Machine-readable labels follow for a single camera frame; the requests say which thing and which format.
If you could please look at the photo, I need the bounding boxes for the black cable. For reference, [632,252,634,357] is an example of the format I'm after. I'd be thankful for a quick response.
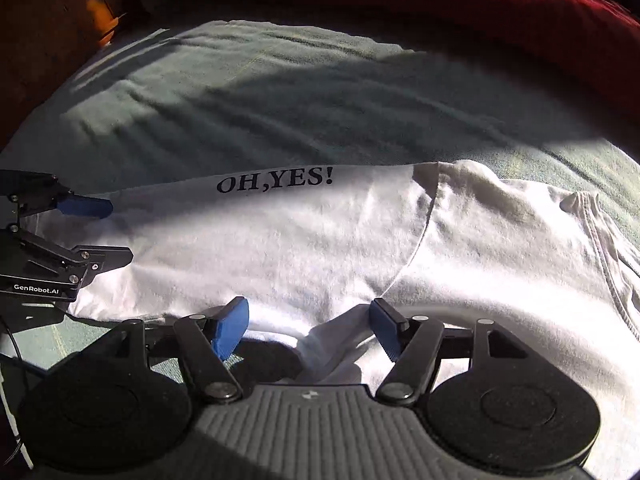
[0,320,51,461]

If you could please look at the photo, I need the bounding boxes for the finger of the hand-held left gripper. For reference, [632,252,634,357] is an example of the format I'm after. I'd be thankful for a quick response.
[0,230,135,302]
[0,171,115,226]

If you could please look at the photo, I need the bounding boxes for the red duvet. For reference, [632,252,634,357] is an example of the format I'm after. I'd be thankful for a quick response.
[155,0,640,126]

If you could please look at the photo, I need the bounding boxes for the white printed t-shirt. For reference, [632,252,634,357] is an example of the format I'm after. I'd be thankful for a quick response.
[37,160,640,480]

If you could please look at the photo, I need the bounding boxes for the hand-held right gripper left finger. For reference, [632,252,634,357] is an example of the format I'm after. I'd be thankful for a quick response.
[116,296,250,405]

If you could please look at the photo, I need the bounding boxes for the wooden headboard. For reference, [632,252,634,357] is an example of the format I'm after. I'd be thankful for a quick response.
[0,0,126,151]

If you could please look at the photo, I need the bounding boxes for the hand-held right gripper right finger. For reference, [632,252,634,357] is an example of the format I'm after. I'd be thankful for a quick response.
[369,298,503,403]

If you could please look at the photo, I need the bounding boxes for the green plaid bedspread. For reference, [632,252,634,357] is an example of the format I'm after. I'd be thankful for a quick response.
[0,20,640,376]

